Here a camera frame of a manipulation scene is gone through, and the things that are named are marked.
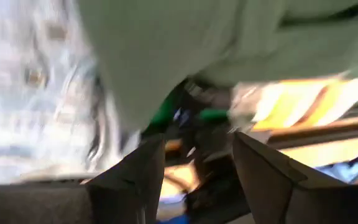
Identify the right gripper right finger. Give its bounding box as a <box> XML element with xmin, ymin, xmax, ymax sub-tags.
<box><xmin>232</xmin><ymin>132</ymin><xmax>347</xmax><ymax>224</ymax></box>

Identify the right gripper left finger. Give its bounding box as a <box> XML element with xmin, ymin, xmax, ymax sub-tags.
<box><xmin>85</xmin><ymin>133</ymin><xmax>167</xmax><ymax>224</ymax></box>

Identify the dark green hooded sweatshirt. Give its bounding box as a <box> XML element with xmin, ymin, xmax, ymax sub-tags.
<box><xmin>76</xmin><ymin>0</ymin><xmax>358</xmax><ymax>134</ymax></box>

